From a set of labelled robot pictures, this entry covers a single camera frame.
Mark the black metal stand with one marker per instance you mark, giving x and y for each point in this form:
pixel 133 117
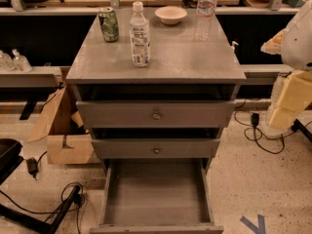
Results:
pixel 47 222

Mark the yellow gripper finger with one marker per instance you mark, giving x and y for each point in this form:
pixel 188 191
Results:
pixel 290 96
pixel 274 46

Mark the clear pump bottle left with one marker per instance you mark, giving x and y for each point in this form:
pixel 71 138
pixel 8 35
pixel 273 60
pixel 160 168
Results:
pixel 6 62

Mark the labelled plastic bottle white cap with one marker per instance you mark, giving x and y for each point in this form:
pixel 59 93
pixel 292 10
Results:
pixel 139 35

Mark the grey top drawer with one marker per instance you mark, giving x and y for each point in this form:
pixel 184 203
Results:
pixel 154 114

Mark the black power adapter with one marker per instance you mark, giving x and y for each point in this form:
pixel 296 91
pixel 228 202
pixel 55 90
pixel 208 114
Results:
pixel 255 119
pixel 32 167

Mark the cardboard box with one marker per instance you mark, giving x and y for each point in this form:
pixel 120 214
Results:
pixel 60 124

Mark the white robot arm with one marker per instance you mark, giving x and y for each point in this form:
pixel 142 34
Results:
pixel 297 50

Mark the black power adapter left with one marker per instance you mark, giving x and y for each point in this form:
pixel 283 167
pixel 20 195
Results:
pixel 32 167

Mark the clear water bottle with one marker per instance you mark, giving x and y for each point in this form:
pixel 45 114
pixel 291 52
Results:
pixel 204 17

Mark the clear pump bottle right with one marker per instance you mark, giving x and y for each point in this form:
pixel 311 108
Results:
pixel 21 62

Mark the clear pump bottle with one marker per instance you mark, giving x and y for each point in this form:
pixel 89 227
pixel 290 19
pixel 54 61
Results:
pixel 21 62
pixel 6 62

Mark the grey middle drawer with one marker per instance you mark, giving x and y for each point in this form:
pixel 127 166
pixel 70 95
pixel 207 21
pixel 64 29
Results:
pixel 155 148

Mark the small white pump bottle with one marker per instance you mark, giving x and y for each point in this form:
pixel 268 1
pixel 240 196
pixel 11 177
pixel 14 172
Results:
pixel 234 46

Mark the black power adapter right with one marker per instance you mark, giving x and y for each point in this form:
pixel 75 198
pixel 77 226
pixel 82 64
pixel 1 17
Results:
pixel 255 119

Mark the green soda can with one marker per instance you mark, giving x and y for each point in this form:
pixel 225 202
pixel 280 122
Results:
pixel 108 24

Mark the grey open bottom drawer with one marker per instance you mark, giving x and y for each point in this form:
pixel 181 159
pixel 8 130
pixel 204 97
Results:
pixel 156 196

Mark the white bowl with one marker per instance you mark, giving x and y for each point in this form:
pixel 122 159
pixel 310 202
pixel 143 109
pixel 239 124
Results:
pixel 171 15

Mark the grey wooden drawer cabinet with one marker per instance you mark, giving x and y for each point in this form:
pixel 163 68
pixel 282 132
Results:
pixel 181 69

